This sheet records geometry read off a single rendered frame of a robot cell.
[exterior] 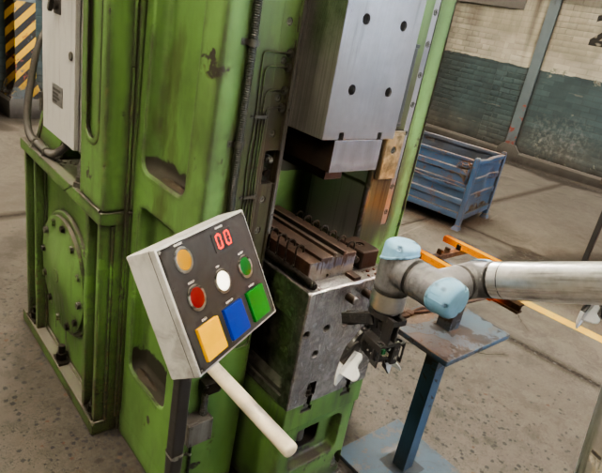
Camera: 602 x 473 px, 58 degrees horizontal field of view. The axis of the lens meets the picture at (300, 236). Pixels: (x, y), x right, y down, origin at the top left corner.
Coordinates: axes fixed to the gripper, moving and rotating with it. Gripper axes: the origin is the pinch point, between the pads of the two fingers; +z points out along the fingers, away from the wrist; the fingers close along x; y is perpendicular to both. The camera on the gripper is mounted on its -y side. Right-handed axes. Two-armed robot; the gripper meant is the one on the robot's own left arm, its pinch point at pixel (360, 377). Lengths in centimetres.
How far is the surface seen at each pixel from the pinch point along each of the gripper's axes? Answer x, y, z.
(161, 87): -22, -92, -45
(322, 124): 8, -46, -47
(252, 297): -17.6, -24.3, -9.4
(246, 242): -16.5, -33.4, -19.7
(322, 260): 18, -47, -5
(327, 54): 7, -49, -65
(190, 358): -37.7, -10.0, -5.9
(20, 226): -47, -306, 93
